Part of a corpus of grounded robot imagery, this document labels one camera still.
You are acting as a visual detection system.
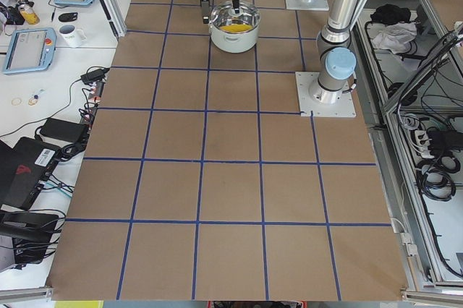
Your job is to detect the yellow corn cob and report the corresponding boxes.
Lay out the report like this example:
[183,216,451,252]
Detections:
[220,24,253,34]

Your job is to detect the pale green electric pot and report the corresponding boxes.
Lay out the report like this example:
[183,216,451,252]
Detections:
[209,1,260,54]

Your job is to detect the white mug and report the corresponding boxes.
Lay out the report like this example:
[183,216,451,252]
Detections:
[59,24,87,48]

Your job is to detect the black computer mouse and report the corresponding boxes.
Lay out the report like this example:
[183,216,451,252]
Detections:
[58,12,78,22]

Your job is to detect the black cloth pile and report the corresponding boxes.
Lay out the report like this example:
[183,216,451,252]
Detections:
[370,4,411,25]

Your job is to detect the yellow drink can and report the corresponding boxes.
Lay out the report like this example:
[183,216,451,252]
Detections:
[18,4,40,25]

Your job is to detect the blue teach pendant near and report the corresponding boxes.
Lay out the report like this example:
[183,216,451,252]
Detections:
[2,27,56,74]

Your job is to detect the black power adapter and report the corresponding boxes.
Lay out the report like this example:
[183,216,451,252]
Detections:
[39,118,88,142]

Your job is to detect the black laptop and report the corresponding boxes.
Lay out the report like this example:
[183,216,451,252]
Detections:
[1,137,60,210]

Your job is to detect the coiled black cables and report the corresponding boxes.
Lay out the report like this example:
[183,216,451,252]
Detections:
[415,163,456,202]

